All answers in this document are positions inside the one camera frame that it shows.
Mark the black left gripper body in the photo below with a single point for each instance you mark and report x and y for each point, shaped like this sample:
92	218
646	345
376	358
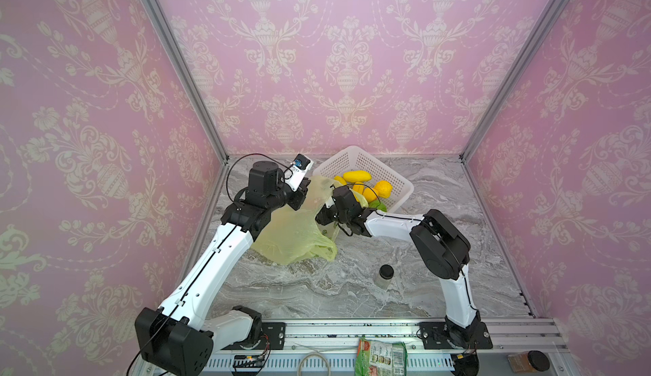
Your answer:
296	197

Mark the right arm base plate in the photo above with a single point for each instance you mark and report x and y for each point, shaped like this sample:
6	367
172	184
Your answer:
446	335

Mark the long yellow mango fruit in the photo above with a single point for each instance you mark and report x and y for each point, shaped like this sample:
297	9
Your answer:
357	176

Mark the yellow apple green stem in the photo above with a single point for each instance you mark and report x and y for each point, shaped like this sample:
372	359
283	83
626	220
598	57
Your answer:
370	194

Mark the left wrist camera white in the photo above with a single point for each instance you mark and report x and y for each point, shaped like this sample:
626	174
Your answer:
297	171

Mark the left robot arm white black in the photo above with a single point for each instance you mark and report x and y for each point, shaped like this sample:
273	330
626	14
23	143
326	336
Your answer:
177	336

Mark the aluminium corner post left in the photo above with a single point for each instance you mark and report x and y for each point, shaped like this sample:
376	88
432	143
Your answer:
164	31

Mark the green snack packet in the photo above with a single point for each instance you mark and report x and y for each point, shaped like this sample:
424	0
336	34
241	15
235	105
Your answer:
376	358

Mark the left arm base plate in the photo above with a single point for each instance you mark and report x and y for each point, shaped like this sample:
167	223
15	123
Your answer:
272	335

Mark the white plastic perforated basket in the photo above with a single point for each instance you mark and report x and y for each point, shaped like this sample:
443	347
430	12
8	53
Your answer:
354	158

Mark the small jar black lid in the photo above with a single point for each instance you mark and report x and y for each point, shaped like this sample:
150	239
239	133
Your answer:
384	276

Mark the brown jar black lid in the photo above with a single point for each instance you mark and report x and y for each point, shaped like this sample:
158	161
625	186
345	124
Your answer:
529	362

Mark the aluminium corner post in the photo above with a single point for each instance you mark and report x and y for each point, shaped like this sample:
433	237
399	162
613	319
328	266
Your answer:
534	41
164	31

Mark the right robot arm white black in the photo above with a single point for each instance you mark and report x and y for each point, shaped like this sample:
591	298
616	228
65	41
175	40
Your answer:
444	250

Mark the aluminium front rail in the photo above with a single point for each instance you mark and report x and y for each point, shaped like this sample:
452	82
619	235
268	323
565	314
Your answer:
329	347

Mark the green fruit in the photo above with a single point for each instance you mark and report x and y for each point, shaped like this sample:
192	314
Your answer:
378	205

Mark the yellow-green plastic bag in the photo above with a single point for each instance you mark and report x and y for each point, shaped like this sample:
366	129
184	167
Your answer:
294	236

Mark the aluminium corner post right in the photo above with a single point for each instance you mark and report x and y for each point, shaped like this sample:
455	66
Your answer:
534	41

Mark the orange yellow starfruit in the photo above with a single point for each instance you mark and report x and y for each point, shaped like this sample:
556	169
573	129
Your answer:
359	187

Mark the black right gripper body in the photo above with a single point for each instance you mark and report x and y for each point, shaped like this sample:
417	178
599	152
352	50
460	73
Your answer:
337	201

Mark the yellow lemon fruit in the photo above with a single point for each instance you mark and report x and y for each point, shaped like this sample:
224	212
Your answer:
383	189

